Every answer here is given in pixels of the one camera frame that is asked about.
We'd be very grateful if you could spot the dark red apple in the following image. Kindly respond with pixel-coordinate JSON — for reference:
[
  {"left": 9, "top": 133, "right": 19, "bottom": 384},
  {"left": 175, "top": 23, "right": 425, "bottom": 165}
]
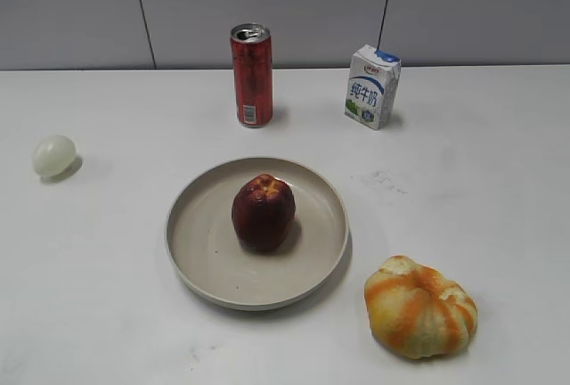
[{"left": 231, "top": 174, "right": 296, "bottom": 252}]

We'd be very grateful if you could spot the red soda can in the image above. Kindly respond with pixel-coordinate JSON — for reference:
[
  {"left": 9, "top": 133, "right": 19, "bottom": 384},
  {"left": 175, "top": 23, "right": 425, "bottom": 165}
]
[{"left": 230, "top": 22, "right": 273, "bottom": 127}]

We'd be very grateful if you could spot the beige round plate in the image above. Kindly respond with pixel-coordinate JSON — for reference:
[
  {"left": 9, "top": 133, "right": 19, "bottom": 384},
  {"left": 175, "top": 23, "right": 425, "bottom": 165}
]
[{"left": 165, "top": 157, "right": 350, "bottom": 311}]

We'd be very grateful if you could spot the white peeled egg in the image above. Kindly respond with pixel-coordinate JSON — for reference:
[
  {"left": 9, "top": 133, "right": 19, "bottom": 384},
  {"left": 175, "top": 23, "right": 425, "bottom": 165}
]
[{"left": 32, "top": 135, "right": 77, "bottom": 178}]

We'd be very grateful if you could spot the white blue milk carton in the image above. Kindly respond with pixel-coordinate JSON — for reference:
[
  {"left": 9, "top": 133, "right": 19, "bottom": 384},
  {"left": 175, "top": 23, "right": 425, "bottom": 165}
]
[{"left": 345, "top": 45, "right": 401, "bottom": 130}]

